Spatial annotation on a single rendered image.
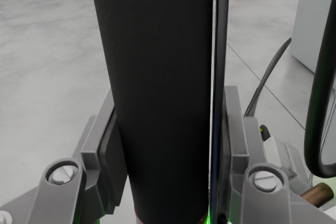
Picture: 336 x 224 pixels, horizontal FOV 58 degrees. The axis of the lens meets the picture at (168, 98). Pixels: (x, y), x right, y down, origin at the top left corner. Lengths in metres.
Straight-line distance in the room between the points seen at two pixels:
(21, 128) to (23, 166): 0.47
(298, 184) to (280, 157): 0.06
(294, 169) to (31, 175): 2.01
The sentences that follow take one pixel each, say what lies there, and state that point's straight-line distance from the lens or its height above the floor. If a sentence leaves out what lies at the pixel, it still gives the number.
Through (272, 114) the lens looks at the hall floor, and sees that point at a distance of 2.69.
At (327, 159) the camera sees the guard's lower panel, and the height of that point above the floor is 0.32.
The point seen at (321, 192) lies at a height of 1.41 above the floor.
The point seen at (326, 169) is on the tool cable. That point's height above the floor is 1.44.
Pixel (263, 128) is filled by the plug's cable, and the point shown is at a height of 1.13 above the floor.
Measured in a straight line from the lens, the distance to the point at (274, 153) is 0.65.
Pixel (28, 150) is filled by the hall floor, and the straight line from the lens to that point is 2.62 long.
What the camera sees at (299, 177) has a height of 1.14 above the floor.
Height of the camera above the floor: 1.61
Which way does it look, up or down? 35 degrees down
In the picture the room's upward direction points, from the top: 4 degrees counter-clockwise
